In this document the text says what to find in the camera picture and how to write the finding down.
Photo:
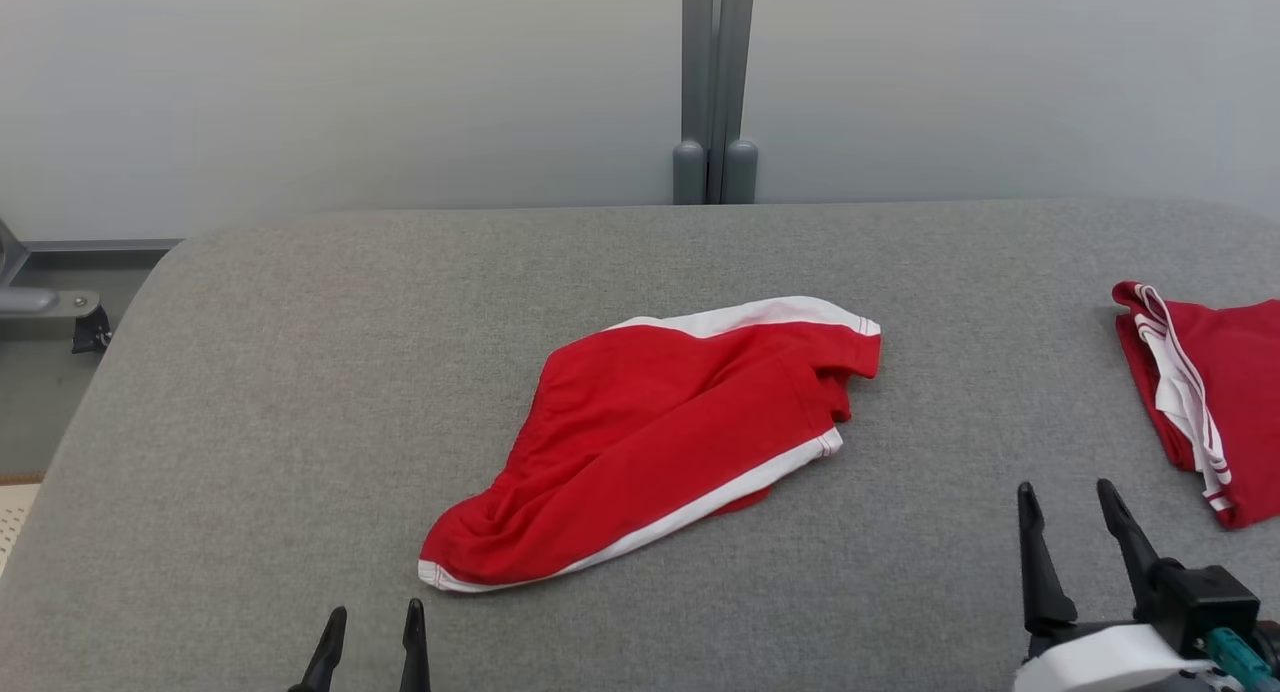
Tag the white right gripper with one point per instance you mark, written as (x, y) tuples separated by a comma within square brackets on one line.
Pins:
[(1100, 664)]

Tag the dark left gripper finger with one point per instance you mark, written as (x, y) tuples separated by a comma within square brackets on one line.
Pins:
[(415, 652), (325, 657)]

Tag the red Bulls 23 jersey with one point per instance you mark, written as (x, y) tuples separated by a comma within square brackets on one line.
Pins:
[(1235, 392)]

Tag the red shorts with white trim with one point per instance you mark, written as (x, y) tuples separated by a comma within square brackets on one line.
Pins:
[(650, 442)]

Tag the beige perforated mat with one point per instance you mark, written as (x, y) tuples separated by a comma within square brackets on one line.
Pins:
[(15, 517)]

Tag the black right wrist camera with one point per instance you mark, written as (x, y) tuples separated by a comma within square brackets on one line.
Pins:
[(1205, 602)]

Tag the teal right camera connector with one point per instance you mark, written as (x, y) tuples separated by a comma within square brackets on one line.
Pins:
[(1240, 662)]

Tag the grey metal frame with foot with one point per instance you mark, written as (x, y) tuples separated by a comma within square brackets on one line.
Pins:
[(50, 302)]

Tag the grey metal partition post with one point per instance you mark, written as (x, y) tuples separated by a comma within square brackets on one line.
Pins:
[(712, 72)]

